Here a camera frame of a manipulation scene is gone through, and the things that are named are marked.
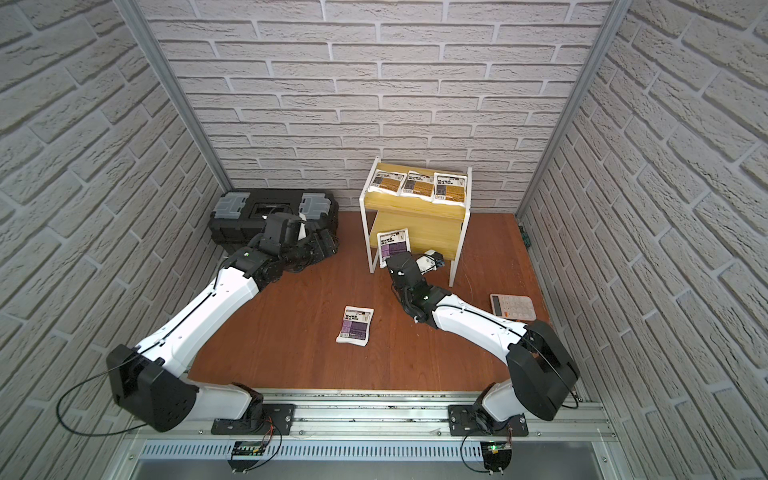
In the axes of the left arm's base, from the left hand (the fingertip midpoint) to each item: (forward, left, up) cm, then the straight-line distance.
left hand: (335, 241), depth 78 cm
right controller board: (-46, -41, -26) cm, 67 cm away
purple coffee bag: (+4, -16, -5) cm, 17 cm away
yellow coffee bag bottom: (+15, -14, +9) cm, 22 cm away
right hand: (+1, -16, -5) cm, 17 cm away
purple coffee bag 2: (-13, -5, -25) cm, 29 cm away
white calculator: (-7, -55, -24) cm, 61 cm away
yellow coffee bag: (+14, -23, +8) cm, 28 cm away
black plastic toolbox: (+19, +35, -9) cm, 41 cm away
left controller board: (-43, +21, -29) cm, 56 cm away
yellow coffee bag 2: (+11, -31, +9) cm, 35 cm away
